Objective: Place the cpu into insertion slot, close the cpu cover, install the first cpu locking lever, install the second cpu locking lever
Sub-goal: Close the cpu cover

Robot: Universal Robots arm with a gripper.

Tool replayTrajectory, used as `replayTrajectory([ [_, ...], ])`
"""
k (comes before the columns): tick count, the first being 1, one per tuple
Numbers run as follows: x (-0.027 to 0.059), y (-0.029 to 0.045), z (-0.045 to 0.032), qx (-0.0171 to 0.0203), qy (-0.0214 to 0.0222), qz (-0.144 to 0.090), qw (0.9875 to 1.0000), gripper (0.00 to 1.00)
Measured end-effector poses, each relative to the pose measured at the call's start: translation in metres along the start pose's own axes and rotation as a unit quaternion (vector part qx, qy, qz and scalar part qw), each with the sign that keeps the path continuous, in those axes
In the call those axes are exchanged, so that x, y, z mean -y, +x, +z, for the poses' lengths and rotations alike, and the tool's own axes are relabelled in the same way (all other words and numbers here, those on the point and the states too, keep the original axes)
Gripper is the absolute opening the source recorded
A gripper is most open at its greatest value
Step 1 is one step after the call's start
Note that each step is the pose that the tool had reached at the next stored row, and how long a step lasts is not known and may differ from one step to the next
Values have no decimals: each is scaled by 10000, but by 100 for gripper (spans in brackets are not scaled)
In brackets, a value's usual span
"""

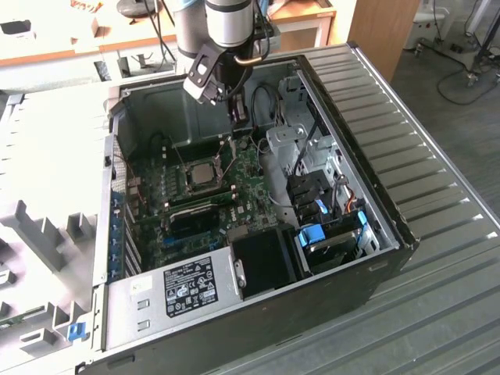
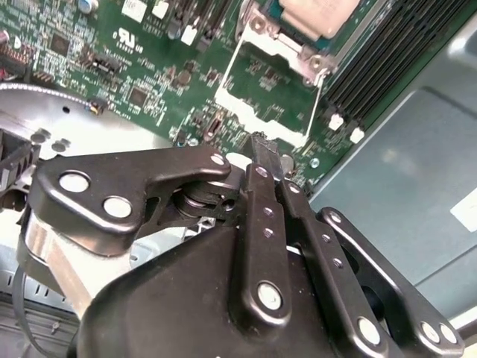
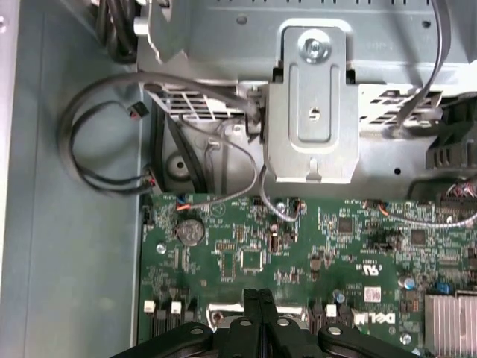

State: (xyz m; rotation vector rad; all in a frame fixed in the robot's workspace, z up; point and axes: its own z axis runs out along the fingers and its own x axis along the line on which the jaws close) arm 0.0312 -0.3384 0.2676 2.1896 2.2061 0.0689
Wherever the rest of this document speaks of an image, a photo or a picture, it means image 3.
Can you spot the metal socket cover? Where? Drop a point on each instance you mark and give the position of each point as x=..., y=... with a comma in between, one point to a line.
x=227, y=308

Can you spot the silver coin battery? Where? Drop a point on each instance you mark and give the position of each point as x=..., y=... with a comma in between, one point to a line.
x=190, y=232

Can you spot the black plastic disk bay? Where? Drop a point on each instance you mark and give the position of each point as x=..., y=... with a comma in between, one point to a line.
x=454, y=141

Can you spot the RAM slot with black clip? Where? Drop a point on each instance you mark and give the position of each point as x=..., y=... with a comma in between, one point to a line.
x=346, y=317
x=192, y=309
x=317, y=309
x=161, y=315

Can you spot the silver metal bracket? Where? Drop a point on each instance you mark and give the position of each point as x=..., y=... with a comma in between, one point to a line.
x=313, y=149

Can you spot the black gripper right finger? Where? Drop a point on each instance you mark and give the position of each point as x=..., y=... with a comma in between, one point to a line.
x=287, y=341

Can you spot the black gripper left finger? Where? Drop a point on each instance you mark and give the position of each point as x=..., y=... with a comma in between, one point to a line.
x=242, y=339

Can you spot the metal drive cage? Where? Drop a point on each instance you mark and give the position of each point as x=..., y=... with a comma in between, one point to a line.
x=231, y=44

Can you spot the silver heat sink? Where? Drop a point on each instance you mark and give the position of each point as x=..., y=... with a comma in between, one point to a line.
x=447, y=320

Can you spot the silver USB port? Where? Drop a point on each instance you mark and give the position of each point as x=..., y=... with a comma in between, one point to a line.
x=273, y=240

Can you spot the RAM slot with white clip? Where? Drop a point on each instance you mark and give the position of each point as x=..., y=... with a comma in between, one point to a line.
x=176, y=307
x=331, y=310
x=149, y=306

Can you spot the green motherboard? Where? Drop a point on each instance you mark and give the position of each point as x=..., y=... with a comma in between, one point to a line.
x=335, y=261

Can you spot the black PC case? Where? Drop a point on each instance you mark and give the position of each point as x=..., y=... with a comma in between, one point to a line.
x=74, y=261

